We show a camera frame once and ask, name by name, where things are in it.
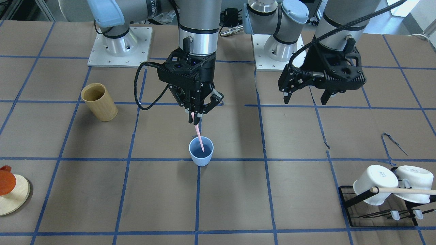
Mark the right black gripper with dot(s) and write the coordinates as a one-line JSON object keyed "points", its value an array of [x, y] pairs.
{"points": [[206, 74]]}

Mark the round wooden coaster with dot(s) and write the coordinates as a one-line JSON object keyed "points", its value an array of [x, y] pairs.
{"points": [[17, 197]]}

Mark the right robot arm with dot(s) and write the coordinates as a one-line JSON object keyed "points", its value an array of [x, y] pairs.
{"points": [[170, 23]]}

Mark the white mug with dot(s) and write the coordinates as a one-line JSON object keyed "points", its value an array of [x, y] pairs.
{"points": [[416, 178], [375, 175]]}

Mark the blue plastic cup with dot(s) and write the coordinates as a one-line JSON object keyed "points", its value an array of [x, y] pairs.
{"points": [[200, 157]]}

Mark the pink chopstick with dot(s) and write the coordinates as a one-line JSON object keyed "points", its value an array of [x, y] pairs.
{"points": [[198, 133]]}

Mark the wooden rack dowel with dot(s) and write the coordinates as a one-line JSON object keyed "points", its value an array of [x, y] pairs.
{"points": [[401, 190]]}

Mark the bamboo cup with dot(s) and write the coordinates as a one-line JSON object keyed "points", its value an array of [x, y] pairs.
{"points": [[99, 101]]}

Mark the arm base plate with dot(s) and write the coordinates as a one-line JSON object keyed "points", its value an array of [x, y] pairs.
{"points": [[125, 52], [271, 55]]}

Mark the black wire mug rack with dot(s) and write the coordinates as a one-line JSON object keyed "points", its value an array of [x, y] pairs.
{"points": [[382, 209]]}

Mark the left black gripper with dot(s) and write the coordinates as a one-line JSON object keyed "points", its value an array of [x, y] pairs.
{"points": [[310, 60]]}

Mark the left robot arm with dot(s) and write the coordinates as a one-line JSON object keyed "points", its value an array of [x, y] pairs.
{"points": [[343, 21]]}

